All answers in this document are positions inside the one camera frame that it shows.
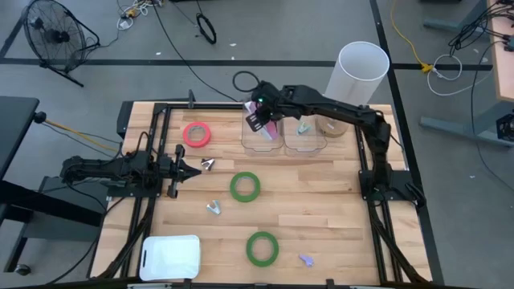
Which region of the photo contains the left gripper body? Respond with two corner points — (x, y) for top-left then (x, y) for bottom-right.
(154, 144), (186, 200)

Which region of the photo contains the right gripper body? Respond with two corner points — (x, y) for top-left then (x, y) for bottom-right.
(245, 80), (292, 133)

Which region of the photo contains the red tape roll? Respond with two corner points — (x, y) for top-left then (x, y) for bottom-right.
(182, 121), (213, 149)

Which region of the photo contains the pink stapler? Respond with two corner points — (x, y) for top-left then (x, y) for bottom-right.
(243, 100), (279, 141)

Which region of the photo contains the green masking tape roll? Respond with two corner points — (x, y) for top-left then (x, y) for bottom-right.
(229, 171), (262, 203)
(245, 230), (280, 268)

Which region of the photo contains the clear plastic bin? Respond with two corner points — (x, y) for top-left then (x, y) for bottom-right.
(283, 115), (327, 157)
(240, 100), (285, 157)

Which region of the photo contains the white plastic tray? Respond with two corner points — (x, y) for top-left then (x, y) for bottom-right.
(139, 234), (202, 282)

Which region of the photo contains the white shade wooden base lamp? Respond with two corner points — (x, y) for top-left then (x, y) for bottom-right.
(316, 41), (390, 139)

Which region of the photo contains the grey black cart base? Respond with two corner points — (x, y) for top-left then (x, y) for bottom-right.
(0, 176), (109, 276)

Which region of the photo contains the black side table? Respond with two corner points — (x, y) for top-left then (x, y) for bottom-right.
(0, 96), (41, 180)

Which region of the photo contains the black floor fan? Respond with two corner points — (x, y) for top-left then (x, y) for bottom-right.
(22, 0), (101, 88)

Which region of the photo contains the grey desk leg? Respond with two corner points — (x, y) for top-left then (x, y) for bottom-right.
(419, 98), (514, 148)
(422, 0), (489, 33)

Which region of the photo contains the small black box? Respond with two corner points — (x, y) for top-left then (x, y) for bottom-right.
(496, 113), (514, 141)

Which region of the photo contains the wooden desk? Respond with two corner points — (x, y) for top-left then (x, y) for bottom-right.
(487, 0), (514, 101)

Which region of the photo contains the black aluminium table frame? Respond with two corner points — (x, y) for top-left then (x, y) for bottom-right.
(96, 90), (433, 287)

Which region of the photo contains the black cable coil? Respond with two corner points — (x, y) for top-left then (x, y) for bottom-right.
(195, 12), (218, 45)

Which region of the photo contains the yellow cord black knob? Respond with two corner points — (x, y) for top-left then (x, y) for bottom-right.
(34, 111), (121, 153)

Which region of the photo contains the white cable bundle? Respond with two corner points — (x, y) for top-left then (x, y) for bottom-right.
(116, 0), (165, 31)

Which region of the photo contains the yellow extension cable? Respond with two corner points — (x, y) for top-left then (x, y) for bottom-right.
(390, 0), (434, 74)

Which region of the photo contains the white cable loop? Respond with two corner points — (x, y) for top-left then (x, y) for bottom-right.
(426, 54), (495, 97)

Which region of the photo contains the black cable bundle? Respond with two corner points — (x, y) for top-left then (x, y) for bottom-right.
(447, 0), (514, 57)

